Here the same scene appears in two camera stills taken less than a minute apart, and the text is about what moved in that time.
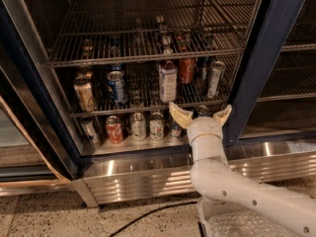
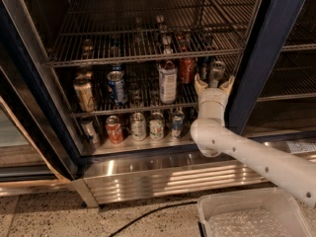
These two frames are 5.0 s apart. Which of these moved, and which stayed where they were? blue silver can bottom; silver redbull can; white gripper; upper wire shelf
Moved: white gripper
Stayed: silver redbull can; blue silver can bottom; upper wire shelf
